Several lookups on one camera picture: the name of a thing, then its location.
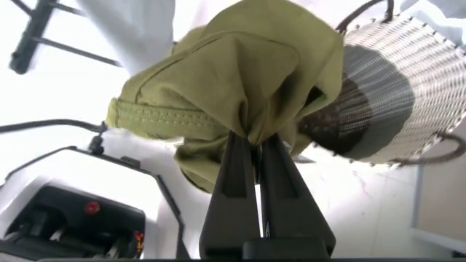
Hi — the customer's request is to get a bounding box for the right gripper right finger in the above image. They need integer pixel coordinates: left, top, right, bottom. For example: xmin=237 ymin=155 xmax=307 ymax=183
xmin=260 ymin=133 xmax=336 ymax=255

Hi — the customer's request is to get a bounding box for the black clothes rack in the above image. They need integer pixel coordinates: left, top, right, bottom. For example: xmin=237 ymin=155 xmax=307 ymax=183
xmin=9 ymin=0 xmax=123 ymax=76

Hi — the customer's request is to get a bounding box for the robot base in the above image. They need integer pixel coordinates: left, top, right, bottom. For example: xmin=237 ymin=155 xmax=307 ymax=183
xmin=0 ymin=145 xmax=191 ymax=261

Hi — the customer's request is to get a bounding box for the white laundry basket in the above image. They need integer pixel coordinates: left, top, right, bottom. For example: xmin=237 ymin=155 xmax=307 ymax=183
xmin=298 ymin=0 xmax=466 ymax=169

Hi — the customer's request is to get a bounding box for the black cable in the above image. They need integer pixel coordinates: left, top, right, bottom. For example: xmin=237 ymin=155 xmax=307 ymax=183
xmin=0 ymin=118 xmax=109 ymax=156

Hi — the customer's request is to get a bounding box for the green garment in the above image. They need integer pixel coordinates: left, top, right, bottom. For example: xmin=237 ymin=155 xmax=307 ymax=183
xmin=105 ymin=0 xmax=345 ymax=194

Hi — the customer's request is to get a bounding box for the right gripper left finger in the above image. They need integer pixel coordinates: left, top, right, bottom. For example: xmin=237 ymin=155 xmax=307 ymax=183
xmin=199 ymin=130 xmax=261 ymax=260

